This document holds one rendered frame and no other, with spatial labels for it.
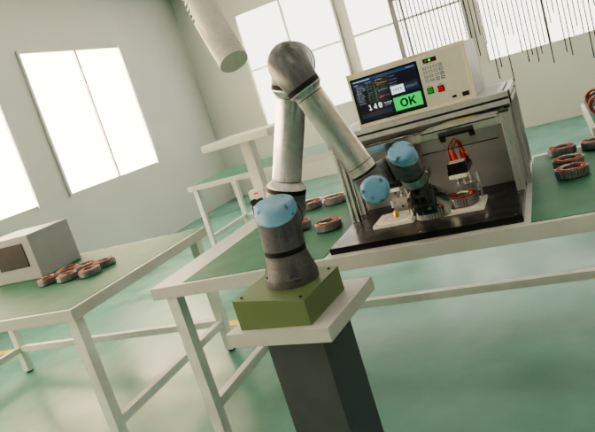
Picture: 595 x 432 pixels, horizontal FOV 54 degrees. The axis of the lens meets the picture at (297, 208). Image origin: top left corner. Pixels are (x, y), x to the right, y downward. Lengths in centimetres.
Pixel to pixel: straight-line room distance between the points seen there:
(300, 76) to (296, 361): 76
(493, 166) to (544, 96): 617
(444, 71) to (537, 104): 635
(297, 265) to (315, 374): 30
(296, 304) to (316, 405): 34
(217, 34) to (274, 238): 182
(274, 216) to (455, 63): 95
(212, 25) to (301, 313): 204
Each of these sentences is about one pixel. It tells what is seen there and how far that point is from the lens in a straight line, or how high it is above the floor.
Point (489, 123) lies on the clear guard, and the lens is 194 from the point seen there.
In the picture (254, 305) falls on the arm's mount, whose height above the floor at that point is 82.
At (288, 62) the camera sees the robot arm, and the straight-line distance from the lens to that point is 152.
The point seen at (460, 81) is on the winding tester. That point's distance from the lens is 218.
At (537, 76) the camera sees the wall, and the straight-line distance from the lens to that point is 846.
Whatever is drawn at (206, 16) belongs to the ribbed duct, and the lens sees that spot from 327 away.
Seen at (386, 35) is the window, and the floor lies 172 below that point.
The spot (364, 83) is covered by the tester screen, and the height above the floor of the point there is 127.
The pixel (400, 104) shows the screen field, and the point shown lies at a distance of 222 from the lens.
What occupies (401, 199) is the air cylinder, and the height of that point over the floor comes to 81.
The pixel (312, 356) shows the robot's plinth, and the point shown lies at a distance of 163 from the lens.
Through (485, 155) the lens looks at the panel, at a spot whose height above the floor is 89.
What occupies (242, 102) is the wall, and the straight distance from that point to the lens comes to 952.
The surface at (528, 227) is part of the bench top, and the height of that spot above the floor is 74.
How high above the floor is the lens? 131
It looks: 10 degrees down
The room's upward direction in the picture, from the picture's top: 17 degrees counter-clockwise
